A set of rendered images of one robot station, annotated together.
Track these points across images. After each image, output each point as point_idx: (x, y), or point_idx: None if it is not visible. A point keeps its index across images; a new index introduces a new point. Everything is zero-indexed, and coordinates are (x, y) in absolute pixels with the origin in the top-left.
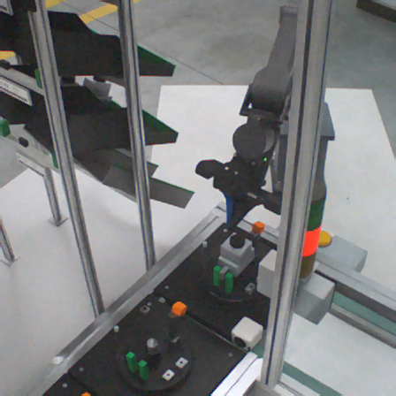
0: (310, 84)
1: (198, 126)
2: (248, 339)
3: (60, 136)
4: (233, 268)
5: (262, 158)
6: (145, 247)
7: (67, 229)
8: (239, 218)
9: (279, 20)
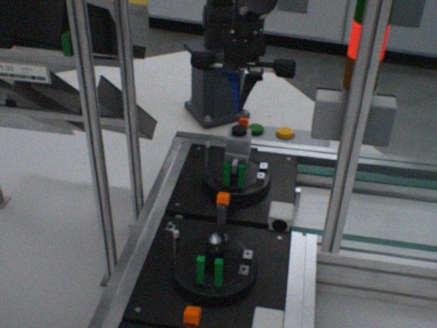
0: None
1: None
2: (290, 217)
3: (81, 0)
4: (244, 157)
5: (259, 28)
6: (133, 179)
7: (16, 207)
8: (246, 97)
9: None
